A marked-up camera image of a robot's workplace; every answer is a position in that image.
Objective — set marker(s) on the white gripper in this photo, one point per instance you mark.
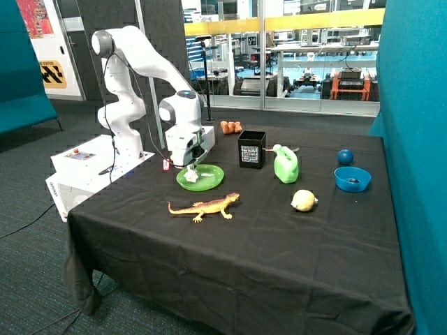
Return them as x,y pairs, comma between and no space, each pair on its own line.
186,147

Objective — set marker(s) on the white tissue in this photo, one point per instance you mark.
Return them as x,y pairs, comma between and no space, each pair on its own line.
191,174

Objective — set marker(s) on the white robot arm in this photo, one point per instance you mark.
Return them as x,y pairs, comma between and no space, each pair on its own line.
127,50

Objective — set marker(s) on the green plastic plate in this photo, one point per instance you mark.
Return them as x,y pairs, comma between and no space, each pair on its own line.
209,176

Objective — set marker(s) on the red white small box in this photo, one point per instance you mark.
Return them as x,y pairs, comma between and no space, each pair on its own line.
166,165

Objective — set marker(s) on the white tissue box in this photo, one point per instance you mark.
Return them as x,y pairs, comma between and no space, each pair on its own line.
208,138

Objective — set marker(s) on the brown plush toy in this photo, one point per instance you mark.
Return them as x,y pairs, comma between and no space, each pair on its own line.
230,127

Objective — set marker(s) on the black square container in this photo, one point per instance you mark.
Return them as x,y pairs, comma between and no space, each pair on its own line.
251,149

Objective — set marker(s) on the orange toy lizard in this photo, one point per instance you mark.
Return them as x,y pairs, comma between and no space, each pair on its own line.
211,207

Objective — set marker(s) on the green toy watering can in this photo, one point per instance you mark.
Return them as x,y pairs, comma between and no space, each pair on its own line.
285,164

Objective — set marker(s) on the black tripod stand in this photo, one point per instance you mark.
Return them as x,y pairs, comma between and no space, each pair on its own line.
201,39

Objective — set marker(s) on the white robot control base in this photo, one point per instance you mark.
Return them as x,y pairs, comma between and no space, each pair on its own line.
86,169

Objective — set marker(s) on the black tablecloth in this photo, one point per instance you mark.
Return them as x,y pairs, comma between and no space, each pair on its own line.
270,269

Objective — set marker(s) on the yellow round sponge ball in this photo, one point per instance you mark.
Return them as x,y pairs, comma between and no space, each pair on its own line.
303,200

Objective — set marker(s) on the blue ball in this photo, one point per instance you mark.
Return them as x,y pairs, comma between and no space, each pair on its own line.
345,157

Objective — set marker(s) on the teal sofa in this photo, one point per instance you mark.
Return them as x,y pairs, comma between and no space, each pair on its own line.
24,102

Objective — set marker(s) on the blue bowl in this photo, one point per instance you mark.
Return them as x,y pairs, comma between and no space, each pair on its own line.
352,179

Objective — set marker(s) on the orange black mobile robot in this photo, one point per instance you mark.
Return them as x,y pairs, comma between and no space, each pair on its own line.
350,84

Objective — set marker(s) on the teal partition panel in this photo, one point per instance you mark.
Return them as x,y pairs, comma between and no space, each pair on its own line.
411,68

